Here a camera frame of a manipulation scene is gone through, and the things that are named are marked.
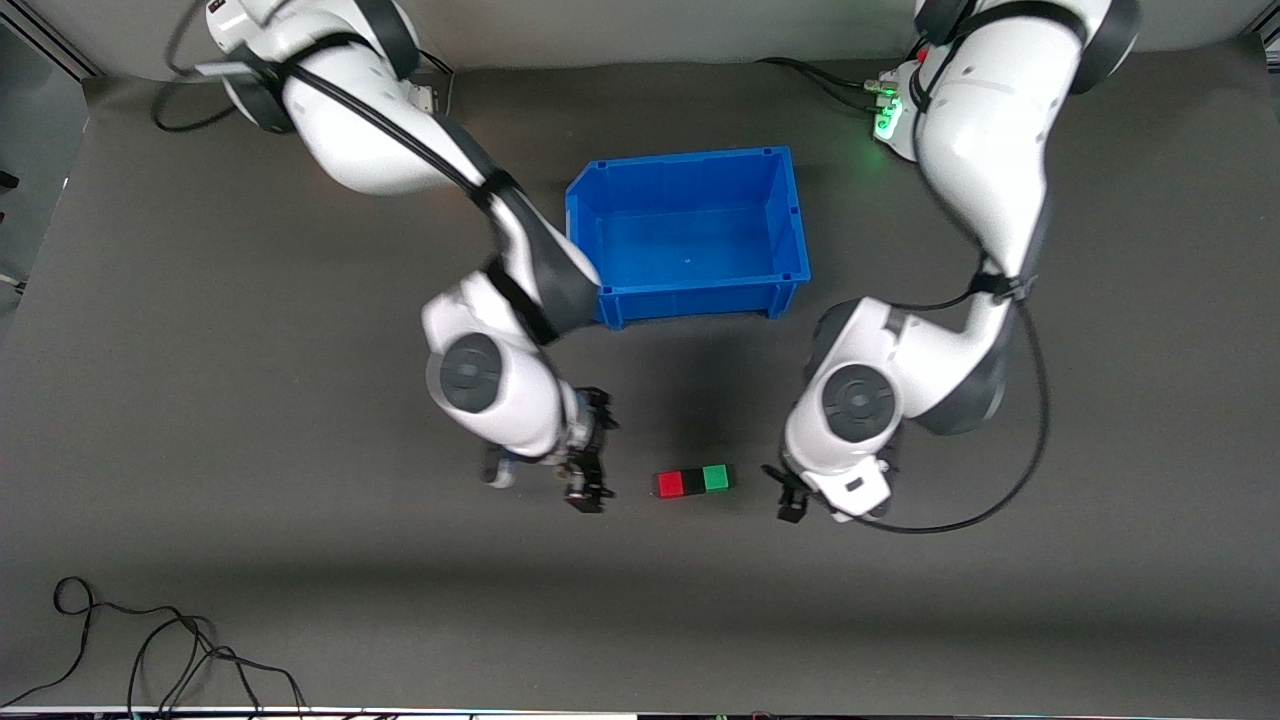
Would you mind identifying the black left base cable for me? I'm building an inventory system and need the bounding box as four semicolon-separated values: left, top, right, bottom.
754;40;926;113

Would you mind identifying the aluminium frame rail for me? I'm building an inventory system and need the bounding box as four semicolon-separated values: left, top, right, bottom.
0;0;103;81

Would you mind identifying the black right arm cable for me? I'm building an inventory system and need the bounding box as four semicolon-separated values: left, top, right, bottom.
150;0;521;206

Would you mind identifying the blue plastic storage bin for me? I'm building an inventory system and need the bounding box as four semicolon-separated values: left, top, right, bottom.
564;146;812;331

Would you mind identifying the dark grey table mat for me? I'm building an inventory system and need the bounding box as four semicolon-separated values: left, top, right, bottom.
0;35;1280;715

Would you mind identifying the black base cable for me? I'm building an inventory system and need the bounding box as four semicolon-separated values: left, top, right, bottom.
754;40;926;113
415;48;457;113

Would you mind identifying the thin black loose cable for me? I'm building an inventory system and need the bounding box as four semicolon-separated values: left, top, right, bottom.
127;615;307;720
0;576;217;713

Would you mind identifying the black right base cable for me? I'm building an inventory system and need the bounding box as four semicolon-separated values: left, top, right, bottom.
415;48;457;113

